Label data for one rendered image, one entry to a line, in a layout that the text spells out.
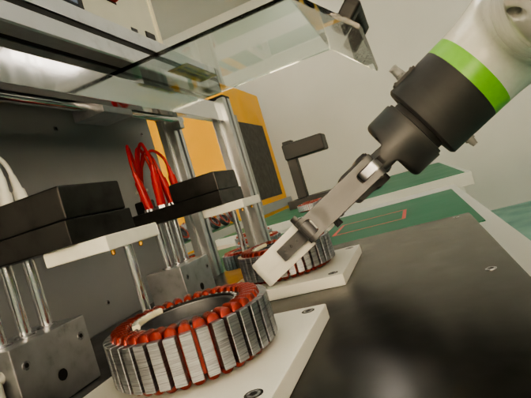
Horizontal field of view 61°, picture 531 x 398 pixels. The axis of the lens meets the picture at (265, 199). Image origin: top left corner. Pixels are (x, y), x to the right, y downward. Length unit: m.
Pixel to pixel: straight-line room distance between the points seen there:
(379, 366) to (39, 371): 0.24
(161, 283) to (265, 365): 0.31
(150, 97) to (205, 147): 3.58
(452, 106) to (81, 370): 0.40
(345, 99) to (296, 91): 0.62
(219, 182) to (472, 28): 0.30
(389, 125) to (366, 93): 5.18
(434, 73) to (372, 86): 5.19
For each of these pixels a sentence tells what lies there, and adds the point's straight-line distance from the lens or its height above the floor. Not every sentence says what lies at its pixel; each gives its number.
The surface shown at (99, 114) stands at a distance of 0.58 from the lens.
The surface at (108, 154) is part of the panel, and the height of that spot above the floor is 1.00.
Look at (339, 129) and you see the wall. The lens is 5.66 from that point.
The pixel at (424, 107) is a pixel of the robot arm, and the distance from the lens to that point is 0.46.
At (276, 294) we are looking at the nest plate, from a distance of 0.47.
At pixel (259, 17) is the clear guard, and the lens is 0.52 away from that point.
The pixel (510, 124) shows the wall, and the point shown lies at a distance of 5.69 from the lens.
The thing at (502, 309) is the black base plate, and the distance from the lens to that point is 0.31.
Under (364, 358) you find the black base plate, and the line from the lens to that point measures 0.28.
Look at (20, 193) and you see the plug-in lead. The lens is 0.41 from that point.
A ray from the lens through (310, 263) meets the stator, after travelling 0.49.
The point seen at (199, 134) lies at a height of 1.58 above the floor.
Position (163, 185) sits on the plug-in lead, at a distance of 0.58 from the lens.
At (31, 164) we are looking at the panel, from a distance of 0.61.
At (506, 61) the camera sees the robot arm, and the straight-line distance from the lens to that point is 0.48.
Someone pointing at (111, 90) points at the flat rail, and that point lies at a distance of 0.50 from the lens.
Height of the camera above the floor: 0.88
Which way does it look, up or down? level
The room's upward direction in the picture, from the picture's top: 17 degrees counter-clockwise
